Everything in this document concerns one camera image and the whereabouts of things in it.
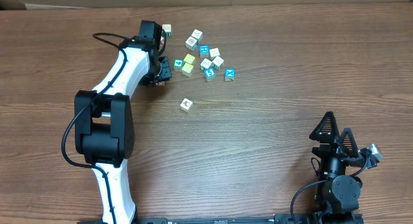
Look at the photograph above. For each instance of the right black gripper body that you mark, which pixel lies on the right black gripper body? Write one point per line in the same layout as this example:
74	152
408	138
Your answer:
331	150

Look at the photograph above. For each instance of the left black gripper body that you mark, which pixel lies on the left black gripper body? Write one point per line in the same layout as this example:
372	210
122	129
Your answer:
164	72

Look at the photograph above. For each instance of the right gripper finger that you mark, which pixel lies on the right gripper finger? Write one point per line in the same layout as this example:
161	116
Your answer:
347	144
327	130

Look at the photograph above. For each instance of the white cream block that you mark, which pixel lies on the white cream block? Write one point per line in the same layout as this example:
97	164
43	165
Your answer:
186	105

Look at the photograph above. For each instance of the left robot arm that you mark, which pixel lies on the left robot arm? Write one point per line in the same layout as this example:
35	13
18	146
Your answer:
104	126

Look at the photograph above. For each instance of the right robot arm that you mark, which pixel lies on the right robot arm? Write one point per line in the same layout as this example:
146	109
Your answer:
337	193

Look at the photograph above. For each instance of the green number four block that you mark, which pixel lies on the green number four block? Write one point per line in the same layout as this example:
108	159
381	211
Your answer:
178	64

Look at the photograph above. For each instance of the yellow block lower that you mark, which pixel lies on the yellow block lower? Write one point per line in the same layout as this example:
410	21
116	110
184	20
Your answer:
187	69

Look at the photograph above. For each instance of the yellow block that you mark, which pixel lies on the yellow block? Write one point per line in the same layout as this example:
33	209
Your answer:
190	59
187	69

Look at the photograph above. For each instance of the yellow block upper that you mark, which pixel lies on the yellow block upper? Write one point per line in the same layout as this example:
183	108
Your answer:
190	59

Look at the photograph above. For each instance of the white block blue side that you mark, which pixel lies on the white block blue side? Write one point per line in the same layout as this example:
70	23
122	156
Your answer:
191	43

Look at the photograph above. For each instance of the white block teal side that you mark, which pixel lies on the white block teal side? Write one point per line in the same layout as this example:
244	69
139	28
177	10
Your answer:
205	64

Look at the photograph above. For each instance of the blue number five block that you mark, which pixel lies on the blue number five block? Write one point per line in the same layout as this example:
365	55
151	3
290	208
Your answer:
210	74

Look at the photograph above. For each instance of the blue top block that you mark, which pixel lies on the blue top block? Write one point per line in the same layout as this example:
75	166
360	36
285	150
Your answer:
204	51

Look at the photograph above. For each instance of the white block green side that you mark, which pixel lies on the white block green side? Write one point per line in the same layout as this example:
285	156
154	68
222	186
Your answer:
168	30

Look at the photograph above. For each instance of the white block far top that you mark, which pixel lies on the white block far top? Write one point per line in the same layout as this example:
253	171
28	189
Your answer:
197	34

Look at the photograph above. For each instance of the white block green edge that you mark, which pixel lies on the white block green edge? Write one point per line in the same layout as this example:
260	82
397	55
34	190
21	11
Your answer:
218	62

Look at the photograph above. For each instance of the white letter block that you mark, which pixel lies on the white letter block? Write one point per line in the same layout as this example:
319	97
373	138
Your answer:
213	53

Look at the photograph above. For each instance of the blue X block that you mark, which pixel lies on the blue X block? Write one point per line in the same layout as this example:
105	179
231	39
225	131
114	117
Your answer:
230	74

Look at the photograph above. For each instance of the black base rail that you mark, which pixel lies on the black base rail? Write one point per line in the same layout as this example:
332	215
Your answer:
277	219

